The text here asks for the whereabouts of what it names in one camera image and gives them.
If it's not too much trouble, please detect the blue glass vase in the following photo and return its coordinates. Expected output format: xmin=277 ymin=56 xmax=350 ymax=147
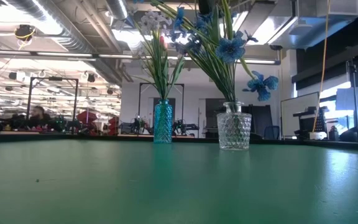
xmin=153 ymin=99 xmax=174 ymax=144

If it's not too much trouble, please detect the deep pink artificial tulip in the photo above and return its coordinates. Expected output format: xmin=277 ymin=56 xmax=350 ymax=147
xmin=158 ymin=34 xmax=169 ymax=100

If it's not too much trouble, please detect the dense blue flower bunch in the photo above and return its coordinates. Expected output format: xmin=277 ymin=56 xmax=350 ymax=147
xmin=149 ymin=0 xmax=260 ymax=105

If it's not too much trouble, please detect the sparse blue flower sprig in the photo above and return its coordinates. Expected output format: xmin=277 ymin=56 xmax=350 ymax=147
xmin=166 ymin=6 xmax=280 ymax=105

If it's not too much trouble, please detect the white artificial flower bunch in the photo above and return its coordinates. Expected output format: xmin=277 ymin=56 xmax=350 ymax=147
xmin=134 ymin=12 xmax=167 ymax=101
xmin=147 ymin=9 xmax=186 ymax=101

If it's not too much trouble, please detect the black artificial tulip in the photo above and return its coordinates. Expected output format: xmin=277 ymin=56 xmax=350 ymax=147
xmin=197 ymin=0 xmax=226 ymax=103

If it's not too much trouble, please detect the clear glass vase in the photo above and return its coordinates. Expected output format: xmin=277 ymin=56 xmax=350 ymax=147
xmin=216 ymin=101 xmax=252 ymax=152

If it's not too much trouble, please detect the background black robot rig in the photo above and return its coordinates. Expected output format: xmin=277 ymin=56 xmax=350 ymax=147
xmin=118 ymin=116 xmax=200 ymax=137

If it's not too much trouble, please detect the green table mat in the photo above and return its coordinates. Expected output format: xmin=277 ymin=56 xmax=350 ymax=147
xmin=0 ymin=138 xmax=358 ymax=224

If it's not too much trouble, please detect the black cabinet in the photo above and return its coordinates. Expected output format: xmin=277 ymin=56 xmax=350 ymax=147
xmin=241 ymin=105 xmax=273 ymax=139

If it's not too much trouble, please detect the blue chair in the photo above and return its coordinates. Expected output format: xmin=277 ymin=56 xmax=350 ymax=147
xmin=264 ymin=125 xmax=281 ymax=140

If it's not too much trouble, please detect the white board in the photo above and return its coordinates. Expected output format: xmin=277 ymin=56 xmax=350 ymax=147
xmin=280 ymin=91 xmax=320 ymax=138

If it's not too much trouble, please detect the white ceiling light strip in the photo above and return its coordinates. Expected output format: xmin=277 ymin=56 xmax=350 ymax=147
xmin=0 ymin=49 xmax=96 ymax=62

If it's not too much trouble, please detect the person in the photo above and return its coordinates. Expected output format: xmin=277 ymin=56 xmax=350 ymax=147
xmin=26 ymin=105 xmax=54 ymax=131

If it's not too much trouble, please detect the black tripod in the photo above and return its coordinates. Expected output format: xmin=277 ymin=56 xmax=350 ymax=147
xmin=346 ymin=60 xmax=358 ymax=144

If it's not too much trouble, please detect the silver ventilation duct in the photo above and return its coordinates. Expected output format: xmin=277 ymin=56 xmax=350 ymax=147
xmin=106 ymin=0 xmax=136 ymax=29
xmin=6 ymin=0 xmax=133 ymax=86

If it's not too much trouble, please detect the yellow hanging cable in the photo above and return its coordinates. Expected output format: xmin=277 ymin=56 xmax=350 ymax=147
xmin=311 ymin=0 xmax=331 ymax=133

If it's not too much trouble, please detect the silver air duct box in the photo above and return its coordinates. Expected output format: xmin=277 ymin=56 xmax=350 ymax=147
xmin=268 ymin=0 xmax=358 ymax=50

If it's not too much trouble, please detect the black cable reel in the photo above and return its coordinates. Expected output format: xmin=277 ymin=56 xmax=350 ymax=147
xmin=14 ymin=24 xmax=37 ymax=43

